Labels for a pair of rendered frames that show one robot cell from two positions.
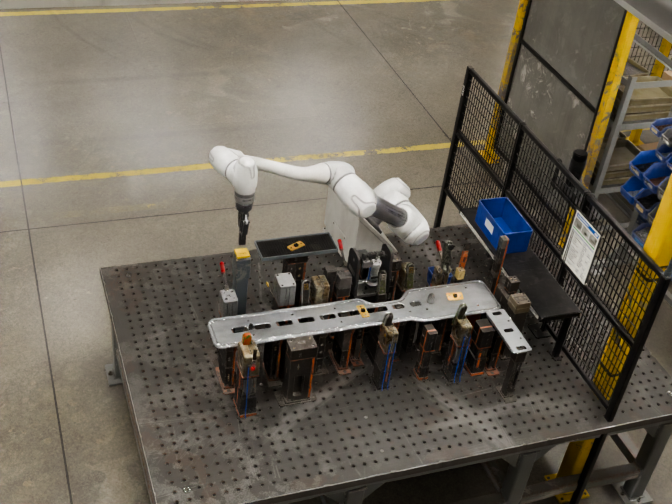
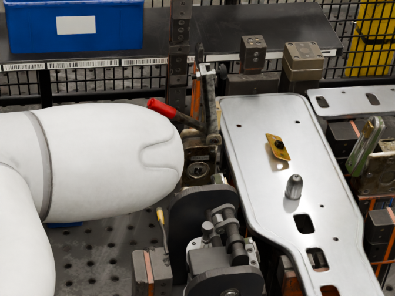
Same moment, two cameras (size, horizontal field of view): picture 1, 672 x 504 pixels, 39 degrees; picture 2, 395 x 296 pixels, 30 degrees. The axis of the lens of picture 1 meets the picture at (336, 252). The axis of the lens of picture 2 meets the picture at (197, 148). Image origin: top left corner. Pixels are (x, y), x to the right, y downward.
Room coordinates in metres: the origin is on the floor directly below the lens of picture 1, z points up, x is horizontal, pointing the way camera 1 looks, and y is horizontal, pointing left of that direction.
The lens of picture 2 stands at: (3.46, 0.57, 1.98)
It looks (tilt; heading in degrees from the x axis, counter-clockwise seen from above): 41 degrees down; 281
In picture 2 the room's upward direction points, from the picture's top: 5 degrees clockwise
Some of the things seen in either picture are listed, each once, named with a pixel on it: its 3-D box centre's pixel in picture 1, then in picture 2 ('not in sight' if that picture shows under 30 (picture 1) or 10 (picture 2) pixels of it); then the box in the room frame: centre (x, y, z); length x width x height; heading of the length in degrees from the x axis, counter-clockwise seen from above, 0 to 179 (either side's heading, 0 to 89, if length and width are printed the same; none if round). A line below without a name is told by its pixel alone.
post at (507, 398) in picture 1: (512, 372); not in sight; (3.24, -0.88, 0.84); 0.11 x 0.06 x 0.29; 24
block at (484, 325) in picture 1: (478, 347); (338, 177); (3.38, -0.73, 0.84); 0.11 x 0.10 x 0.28; 24
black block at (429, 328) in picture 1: (426, 352); (371, 265); (3.29, -0.48, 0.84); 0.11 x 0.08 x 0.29; 24
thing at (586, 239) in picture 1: (582, 247); not in sight; (3.66, -1.13, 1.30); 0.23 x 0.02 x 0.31; 24
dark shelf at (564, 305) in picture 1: (516, 259); (153, 35); (3.88, -0.90, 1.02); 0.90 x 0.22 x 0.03; 24
